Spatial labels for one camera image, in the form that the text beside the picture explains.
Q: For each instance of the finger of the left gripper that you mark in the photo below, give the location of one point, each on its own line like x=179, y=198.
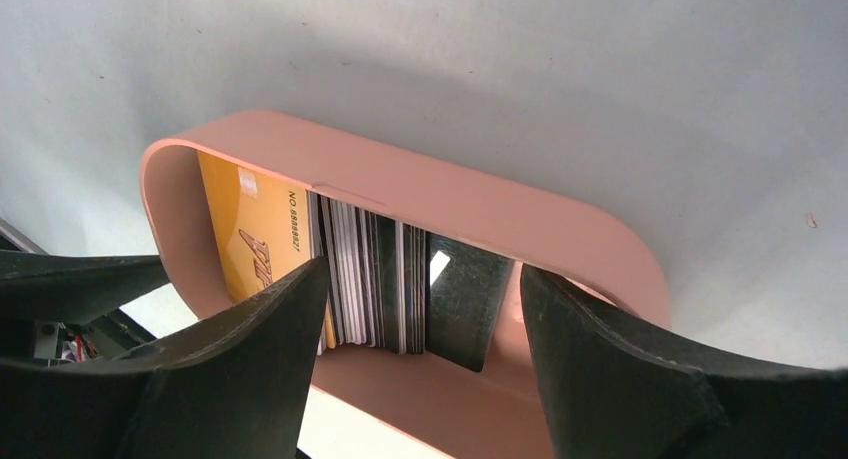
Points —
x=74, y=290

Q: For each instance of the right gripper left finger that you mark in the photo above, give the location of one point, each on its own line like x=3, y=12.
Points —
x=233, y=385

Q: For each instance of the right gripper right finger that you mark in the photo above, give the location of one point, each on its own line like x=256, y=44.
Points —
x=613, y=385

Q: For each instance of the pink oval tray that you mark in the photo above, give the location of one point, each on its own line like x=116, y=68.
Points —
x=496, y=413

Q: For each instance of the black credit card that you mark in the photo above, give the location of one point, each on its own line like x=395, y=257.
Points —
x=467, y=289

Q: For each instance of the yellow credit card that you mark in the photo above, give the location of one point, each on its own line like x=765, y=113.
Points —
x=264, y=226

